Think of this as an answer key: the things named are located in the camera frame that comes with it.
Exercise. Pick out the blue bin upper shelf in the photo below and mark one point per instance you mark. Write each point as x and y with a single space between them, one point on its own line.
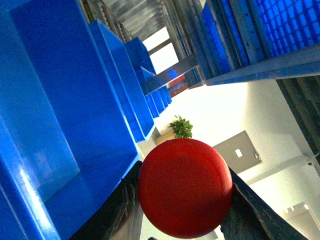
246 32

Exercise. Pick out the green potted plant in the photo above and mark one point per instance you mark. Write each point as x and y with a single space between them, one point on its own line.
181 127

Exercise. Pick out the empty blue plastic bin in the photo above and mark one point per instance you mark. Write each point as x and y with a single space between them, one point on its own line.
65 143

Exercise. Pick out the grey wall door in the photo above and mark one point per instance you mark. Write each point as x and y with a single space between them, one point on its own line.
239 152

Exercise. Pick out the red mushroom push button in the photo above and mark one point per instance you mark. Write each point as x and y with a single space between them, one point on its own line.
185 188

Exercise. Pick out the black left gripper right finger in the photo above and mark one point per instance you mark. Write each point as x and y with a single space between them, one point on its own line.
251 218

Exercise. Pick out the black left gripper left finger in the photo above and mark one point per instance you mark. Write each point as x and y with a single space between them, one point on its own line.
121 215

